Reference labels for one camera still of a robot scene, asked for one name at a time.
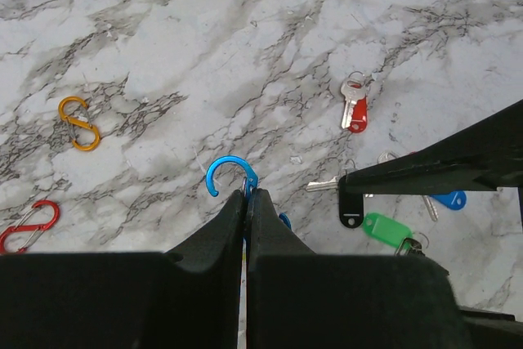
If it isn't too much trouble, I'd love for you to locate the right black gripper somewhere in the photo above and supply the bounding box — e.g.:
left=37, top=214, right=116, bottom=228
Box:
left=460, top=189, right=522, bottom=348

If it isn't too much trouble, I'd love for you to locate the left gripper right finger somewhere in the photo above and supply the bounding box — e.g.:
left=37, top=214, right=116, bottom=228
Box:
left=246, top=189, right=472, bottom=348

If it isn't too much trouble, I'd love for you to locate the blue carabiner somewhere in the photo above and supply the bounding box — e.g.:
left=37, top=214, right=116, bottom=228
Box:
left=279, top=213, right=292, bottom=230
left=205, top=155, right=258, bottom=199

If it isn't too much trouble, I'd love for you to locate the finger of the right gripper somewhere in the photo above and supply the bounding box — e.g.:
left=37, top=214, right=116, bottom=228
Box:
left=339, top=101, right=522, bottom=195

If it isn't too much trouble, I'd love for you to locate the blue tag key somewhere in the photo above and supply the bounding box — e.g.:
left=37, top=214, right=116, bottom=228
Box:
left=422, top=190, right=467, bottom=222

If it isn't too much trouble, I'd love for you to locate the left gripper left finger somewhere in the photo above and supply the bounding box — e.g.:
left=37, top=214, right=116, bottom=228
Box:
left=1, top=191, right=244, bottom=348

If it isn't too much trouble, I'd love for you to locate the black tag key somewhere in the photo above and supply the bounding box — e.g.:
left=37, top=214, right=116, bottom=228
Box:
left=306, top=159, right=364, bottom=229

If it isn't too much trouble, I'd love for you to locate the gold carabiner far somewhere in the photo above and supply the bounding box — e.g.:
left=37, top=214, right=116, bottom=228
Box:
left=58, top=96, right=101, bottom=151

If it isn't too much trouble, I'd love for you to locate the green tag key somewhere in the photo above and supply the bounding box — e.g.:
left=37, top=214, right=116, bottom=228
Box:
left=362, top=213, right=425, bottom=256

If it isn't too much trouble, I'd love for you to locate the small red tag key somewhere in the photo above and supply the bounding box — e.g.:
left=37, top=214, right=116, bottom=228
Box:
left=340, top=71, right=368, bottom=133

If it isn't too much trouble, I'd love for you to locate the red carabiner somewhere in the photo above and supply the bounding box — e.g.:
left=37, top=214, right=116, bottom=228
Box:
left=1, top=199, right=60, bottom=255

